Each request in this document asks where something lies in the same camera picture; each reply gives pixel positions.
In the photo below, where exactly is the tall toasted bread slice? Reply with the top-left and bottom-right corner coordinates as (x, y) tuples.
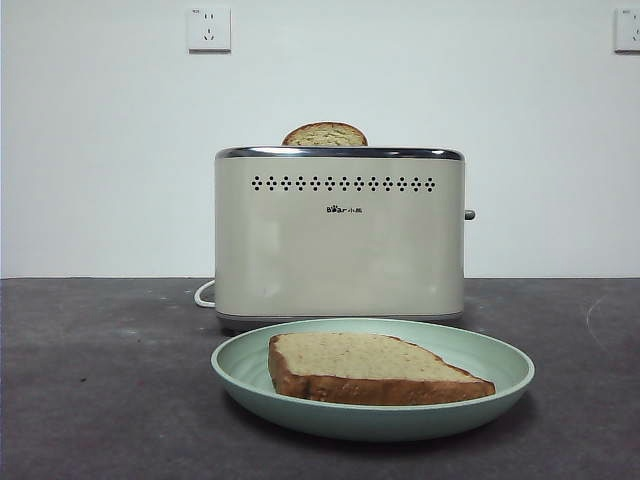
(268, 331), (497, 407)

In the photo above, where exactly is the pale green round plate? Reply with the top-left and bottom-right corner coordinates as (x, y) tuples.
(209, 317), (536, 443)

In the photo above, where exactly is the cream toaster with chrome top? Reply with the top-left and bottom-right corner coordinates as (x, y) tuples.
(213, 145), (477, 337)

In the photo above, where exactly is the low toasted bread slice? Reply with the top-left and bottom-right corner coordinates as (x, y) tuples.
(280, 122), (370, 148)

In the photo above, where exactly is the white toaster power cable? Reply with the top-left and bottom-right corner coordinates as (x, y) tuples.
(194, 279), (217, 308)

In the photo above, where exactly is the white wall socket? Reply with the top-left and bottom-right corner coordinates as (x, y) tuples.
(188, 5), (233, 54)
(614, 7), (640, 54)

